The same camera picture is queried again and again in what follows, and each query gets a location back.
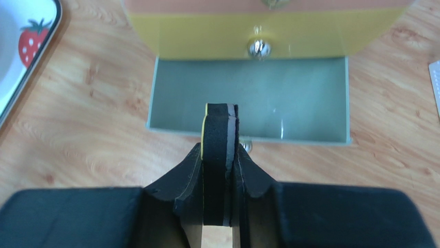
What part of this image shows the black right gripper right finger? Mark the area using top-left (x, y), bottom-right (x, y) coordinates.
top-left (232, 146), bottom-right (436, 247)

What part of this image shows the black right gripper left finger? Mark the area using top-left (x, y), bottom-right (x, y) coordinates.
top-left (1, 144), bottom-right (203, 247)

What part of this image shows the yellow bone-shaped eraser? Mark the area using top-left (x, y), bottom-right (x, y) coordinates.
top-left (200, 103), bottom-right (239, 226)

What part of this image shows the round drawer storage box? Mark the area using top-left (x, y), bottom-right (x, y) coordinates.
top-left (122, 1), bottom-right (412, 146)

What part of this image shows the white plastic file rack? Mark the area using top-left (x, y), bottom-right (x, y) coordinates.
top-left (428, 60), bottom-right (440, 116)

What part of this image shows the strawberry pattern tray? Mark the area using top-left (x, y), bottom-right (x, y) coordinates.
top-left (1, 0), bottom-right (62, 123)

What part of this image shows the white paper plate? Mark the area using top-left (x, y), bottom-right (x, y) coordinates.
top-left (1, 9), bottom-right (18, 88)

